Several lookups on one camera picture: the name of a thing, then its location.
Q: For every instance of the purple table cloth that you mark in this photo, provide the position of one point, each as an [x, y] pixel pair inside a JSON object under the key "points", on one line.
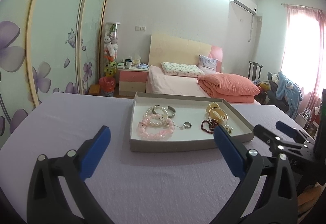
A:
{"points": [[151, 159]]}

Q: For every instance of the red lined waste bin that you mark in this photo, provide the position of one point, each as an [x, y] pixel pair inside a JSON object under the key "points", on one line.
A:
{"points": [[107, 86]]}

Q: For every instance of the plush toy display tube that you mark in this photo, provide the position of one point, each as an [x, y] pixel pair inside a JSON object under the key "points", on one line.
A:
{"points": [[110, 49]]}

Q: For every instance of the dark wooden chair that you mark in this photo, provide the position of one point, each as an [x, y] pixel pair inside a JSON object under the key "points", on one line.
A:
{"points": [[254, 71]]}

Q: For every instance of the grey cardboard jewelry tray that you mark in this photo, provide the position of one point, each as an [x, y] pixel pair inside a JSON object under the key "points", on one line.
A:
{"points": [[187, 131]]}

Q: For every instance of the amber yellow bangle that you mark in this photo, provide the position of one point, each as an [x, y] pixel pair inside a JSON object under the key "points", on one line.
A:
{"points": [[211, 105]]}

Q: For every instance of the bed with pink sheet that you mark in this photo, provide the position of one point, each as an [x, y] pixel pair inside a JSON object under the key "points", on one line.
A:
{"points": [[159, 83]]}

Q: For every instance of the white wall switch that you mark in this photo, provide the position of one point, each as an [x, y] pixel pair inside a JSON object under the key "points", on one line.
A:
{"points": [[140, 28]]}

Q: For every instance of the white mug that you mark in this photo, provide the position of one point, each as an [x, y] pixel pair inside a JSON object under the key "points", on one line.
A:
{"points": [[129, 64]]}

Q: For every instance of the floral white pillow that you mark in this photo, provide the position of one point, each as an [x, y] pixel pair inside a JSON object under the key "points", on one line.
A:
{"points": [[183, 70]]}

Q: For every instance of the blue plush robe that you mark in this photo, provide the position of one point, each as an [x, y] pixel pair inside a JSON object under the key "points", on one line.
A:
{"points": [[284, 93]]}

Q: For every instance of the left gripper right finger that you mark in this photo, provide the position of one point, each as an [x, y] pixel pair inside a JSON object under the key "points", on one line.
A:
{"points": [[277, 202]]}

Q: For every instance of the beige pink headboard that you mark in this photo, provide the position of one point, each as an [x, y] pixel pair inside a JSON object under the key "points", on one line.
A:
{"points": [[164, 48]]}

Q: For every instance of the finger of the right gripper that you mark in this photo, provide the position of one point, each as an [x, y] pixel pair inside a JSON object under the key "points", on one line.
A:
{"points": [[287, 130], [269, 138]]}

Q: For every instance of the cardboard box on floor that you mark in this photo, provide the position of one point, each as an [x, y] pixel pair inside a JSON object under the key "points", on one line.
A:
{"points": [[94, 90]]}

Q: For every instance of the white wall air conditioner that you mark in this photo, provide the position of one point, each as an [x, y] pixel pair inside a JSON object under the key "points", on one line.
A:
{"points": [[248, 5]]}

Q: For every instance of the pink curtain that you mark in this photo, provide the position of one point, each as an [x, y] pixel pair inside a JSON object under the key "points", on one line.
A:
{"points": [[303, 59]]}

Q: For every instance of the person's right hand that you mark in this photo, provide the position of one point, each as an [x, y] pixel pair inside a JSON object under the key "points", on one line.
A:
{"points": [[309, 197]]}

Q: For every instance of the pearl earring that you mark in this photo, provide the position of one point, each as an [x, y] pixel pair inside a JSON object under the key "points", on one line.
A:
{"points": [[228, 128]]}

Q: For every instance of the pink patterned pillow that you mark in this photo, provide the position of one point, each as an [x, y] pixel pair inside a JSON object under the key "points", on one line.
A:
{"points": [[207, 65]]}

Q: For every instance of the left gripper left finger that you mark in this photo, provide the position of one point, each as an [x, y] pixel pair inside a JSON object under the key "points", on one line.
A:
{"points": [[46, 200]]}

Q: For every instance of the floral sliding wardrobe doors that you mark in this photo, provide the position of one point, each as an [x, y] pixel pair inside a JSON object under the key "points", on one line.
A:
{"points": [[47, 46]]}

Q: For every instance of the pink beige nightstand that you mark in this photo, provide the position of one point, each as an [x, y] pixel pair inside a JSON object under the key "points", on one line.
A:
{"points": [[132, 81]]}

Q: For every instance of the folded coral duvet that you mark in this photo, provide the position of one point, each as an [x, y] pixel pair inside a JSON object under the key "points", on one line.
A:
{"points": [[230, 87]]}

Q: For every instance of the dark metal cuff bangle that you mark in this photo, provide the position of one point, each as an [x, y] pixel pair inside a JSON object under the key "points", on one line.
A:
{"points": [[168, 111]]}

